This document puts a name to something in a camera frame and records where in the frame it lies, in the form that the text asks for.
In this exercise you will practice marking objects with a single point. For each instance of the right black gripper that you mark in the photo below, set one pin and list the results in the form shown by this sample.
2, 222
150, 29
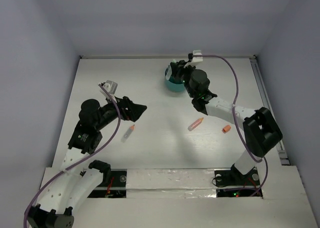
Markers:
178, 68

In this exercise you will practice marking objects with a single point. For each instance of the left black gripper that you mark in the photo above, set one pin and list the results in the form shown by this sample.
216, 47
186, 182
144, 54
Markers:
133, 111

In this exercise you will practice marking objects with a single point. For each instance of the teal round pen holder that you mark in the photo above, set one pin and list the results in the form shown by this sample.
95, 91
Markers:
174, 85

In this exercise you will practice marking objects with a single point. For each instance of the clear orange tip pencil case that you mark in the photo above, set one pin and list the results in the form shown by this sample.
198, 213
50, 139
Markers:
128, 133

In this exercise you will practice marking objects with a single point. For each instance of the orange pencil shaped case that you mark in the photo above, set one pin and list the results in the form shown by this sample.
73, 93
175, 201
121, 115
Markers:
195, 124

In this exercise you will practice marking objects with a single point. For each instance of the orange eraser cap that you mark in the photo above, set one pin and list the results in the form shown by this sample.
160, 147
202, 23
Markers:
226, 128

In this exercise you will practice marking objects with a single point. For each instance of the green pencil shaped case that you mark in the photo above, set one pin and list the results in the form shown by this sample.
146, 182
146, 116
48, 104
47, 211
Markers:
168, 72

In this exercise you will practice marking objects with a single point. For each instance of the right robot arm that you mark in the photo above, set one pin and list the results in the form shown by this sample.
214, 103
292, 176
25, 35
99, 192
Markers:
257, 128

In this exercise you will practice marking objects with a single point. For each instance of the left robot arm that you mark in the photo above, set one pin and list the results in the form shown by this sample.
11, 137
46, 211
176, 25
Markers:
56, 203

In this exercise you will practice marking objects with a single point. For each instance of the white foil front board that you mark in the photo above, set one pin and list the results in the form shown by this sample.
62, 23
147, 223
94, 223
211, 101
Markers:
170, 184

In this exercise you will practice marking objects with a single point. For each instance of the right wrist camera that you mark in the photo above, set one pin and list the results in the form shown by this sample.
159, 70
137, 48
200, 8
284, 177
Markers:
194, 58

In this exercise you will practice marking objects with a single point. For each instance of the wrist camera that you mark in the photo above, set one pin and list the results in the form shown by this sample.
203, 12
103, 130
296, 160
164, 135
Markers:
109, 89
194, 58

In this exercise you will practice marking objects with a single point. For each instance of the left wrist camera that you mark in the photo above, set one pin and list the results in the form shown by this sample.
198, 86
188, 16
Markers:
109, 89

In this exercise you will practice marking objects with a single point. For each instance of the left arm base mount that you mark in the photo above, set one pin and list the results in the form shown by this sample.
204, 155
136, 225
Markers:
113, 183

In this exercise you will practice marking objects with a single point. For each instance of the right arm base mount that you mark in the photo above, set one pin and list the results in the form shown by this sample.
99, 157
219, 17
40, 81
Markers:
232, 183

